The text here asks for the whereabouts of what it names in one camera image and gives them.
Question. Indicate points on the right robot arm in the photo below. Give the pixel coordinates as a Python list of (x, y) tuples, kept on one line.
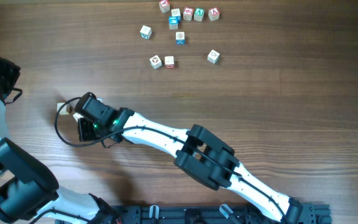
[(197, 152)]

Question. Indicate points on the brown picture block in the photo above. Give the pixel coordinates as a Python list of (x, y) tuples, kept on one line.
[(155, 62)]

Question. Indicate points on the red letter M block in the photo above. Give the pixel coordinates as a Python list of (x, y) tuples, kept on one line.
[(77, 116)]

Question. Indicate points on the green sided block right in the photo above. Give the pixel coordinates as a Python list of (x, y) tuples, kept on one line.
[(213, 56)]

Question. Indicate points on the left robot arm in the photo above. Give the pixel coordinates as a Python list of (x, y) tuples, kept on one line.
[(28, 189)]

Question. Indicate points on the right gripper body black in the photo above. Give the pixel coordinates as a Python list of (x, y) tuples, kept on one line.
[(84, 129)]

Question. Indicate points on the red letter block top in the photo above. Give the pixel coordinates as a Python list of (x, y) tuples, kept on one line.
[(164, 5)]

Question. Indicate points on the orange picture blue block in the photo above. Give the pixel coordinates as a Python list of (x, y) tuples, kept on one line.
[(180, 38)]

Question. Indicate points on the red sided block bottom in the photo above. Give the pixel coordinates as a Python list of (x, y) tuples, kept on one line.
[(169, 62)]

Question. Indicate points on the red number nine block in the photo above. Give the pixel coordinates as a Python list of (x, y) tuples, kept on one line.
[(188, 13)]

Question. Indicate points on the green sided block left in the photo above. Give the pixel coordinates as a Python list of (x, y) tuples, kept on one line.
[(146, 32)]

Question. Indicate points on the tan picture block top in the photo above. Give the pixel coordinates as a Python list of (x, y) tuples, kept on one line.
[(176, 13)]

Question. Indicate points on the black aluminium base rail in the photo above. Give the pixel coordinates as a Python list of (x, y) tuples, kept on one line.
[(311, 214)]

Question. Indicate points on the green sided block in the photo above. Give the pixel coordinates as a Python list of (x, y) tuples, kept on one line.
[(213, 56), (146, 32)]

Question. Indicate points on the blue letter P block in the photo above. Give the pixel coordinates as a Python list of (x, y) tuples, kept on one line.
[(63, 108)]

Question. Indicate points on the green letter V block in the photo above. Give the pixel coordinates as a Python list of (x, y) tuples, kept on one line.
[(198, 14)]

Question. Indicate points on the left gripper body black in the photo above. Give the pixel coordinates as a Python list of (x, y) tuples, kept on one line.
[(4, 73)]

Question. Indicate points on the red letter A block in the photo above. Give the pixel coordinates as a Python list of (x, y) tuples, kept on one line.
[(214, 14)]

